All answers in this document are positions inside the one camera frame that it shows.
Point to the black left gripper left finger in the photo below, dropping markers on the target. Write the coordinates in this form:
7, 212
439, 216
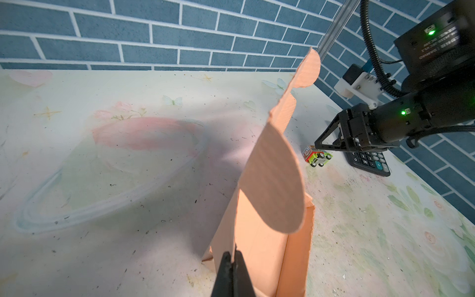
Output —
223, 286

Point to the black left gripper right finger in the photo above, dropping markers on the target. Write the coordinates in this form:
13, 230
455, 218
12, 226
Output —
242, 285

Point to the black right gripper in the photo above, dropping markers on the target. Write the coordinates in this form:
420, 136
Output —
434, 110

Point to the colourful toy truck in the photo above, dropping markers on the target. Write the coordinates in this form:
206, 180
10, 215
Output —
315, 157

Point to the pink paper box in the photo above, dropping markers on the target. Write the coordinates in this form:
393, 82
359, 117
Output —
270, 217

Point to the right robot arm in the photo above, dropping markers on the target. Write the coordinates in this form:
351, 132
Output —
439, 50

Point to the black Dexin desk calculator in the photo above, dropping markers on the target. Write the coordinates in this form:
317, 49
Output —
371, 162

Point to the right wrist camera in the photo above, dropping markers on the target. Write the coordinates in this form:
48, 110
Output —
357, 82

